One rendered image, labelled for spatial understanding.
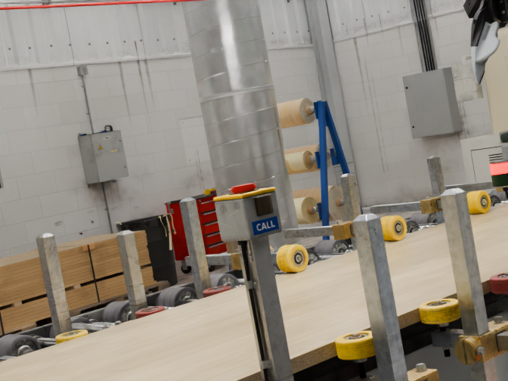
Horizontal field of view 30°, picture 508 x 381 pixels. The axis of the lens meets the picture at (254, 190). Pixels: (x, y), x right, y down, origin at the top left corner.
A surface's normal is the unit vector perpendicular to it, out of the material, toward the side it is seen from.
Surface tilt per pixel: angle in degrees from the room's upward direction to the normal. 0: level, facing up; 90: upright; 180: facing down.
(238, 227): 90
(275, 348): 90
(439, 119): 90
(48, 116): 90
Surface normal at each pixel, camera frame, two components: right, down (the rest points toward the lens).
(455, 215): -0.74, 0.17
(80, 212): 0.72, -0.09
